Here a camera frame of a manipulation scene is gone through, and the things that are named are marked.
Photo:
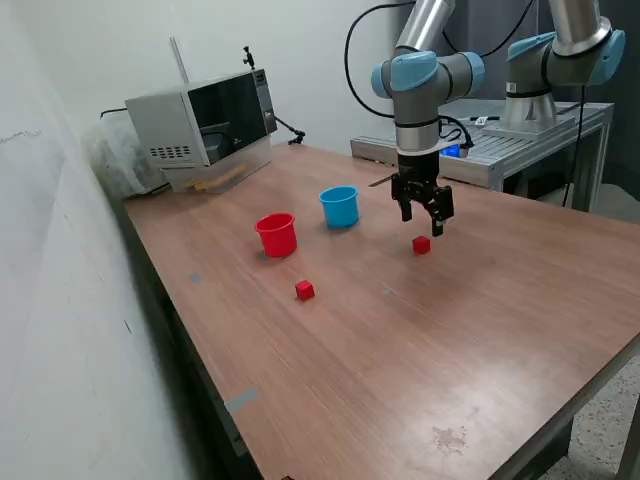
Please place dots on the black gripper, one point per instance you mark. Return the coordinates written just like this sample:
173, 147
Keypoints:
417, 172

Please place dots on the aluminium robot base table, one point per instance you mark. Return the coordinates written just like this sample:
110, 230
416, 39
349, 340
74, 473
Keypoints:
500, 150

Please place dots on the red cube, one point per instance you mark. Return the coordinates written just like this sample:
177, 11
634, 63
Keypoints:
421, 245
304, 290

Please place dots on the dark flat strip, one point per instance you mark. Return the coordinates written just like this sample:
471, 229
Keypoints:
380, 181

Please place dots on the blue plastic cup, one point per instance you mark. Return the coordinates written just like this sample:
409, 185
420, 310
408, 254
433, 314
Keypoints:
340, 212

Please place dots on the red plastic cup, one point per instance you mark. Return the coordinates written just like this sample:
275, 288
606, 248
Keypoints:
277, 240

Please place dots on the clear box with wooden sticks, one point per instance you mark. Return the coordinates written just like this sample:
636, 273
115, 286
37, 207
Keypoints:
220, 177

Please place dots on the silver microwave oven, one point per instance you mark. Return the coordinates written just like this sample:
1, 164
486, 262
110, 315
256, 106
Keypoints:
165, 125

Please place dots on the white thin rod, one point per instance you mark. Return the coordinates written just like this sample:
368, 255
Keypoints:
179, 60

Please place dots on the grey plastic bag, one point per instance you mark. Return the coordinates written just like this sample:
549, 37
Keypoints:
112, 155

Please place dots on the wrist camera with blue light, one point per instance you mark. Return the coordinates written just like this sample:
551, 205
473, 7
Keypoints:
457, 151

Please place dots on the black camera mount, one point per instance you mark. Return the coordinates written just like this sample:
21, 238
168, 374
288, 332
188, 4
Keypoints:
248, 57

